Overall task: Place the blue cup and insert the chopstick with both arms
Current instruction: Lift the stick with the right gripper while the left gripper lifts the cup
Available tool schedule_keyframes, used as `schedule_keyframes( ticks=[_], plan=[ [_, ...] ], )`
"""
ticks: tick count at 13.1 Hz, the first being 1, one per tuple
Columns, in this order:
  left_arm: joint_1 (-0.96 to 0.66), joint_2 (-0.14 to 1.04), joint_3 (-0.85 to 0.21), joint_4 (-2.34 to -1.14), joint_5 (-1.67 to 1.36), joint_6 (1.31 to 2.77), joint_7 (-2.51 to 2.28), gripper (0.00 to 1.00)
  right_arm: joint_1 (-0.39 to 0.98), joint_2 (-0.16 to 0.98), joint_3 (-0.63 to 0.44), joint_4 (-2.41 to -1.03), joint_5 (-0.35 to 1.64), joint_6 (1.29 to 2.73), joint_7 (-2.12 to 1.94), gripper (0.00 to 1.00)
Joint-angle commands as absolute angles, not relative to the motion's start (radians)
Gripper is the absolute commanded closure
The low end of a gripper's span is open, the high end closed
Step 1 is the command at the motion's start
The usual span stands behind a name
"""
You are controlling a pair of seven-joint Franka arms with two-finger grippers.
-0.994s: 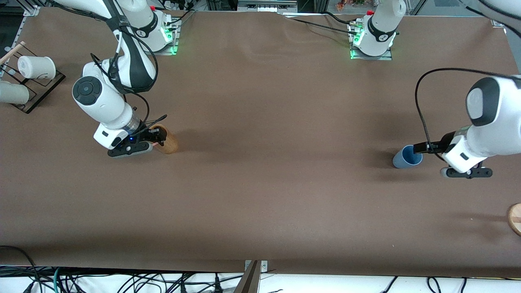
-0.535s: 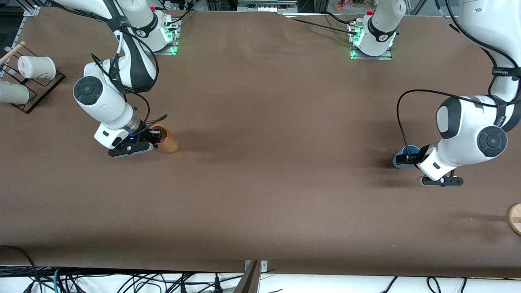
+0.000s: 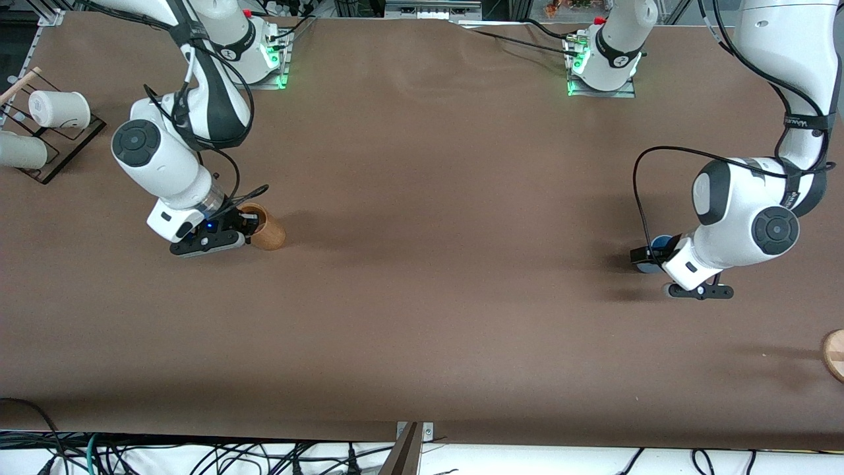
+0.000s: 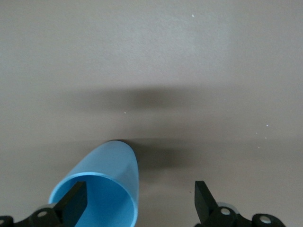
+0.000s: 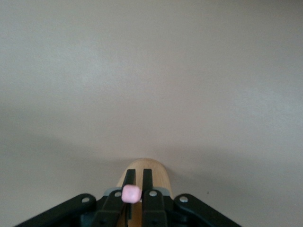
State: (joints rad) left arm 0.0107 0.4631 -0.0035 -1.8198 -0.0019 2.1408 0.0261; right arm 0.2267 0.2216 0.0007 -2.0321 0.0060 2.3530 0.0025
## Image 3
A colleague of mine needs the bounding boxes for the dark brown beam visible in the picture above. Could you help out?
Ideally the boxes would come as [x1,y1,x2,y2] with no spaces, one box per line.
[378,422,423,475]

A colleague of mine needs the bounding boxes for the colourful small objects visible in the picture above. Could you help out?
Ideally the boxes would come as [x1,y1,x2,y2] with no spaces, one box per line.
[544,0,594,18]

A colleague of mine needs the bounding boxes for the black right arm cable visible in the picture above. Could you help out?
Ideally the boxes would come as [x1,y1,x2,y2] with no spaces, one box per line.
[142,0,270,218]

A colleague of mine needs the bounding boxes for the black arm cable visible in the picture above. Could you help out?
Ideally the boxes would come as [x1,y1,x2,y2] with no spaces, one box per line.
[142,0,270,218]
[632,0,829,251]

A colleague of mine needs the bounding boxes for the grey metal box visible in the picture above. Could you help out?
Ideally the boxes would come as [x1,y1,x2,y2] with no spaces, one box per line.
[384,0,483,20]

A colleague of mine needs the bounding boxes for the blue cup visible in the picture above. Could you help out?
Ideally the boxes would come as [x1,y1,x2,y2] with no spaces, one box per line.
[635,234,675,275]

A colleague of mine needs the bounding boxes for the round wooden disc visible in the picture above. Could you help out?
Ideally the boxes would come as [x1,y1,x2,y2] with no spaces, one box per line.
[821,329,844,383]

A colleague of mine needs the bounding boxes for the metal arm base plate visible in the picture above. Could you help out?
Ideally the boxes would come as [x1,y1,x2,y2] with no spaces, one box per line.
[566,33,638,99]
[247,30,291,90]

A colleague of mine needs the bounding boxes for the brown bamboo cup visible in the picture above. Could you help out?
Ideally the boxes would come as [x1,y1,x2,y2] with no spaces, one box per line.
[237,203,287,252]

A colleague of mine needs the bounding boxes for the wooden stick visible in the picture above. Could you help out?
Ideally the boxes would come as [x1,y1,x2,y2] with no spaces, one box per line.
[0,66,42,106]

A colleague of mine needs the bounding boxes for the black base cable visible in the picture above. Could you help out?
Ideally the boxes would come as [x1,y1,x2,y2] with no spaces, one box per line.
[524,18,581,44]
[455,25,581,59]

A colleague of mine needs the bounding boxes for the white cup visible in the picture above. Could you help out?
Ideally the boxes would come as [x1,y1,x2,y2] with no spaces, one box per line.
[0,130,49,170]
[28,90,92,130]

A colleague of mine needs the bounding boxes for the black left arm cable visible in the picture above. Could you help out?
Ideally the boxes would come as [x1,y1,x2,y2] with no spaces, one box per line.
[632,0,829,251]

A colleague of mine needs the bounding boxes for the dark transparent cup rack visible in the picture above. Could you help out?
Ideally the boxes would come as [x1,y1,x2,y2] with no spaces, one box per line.
[0,89,107,185]

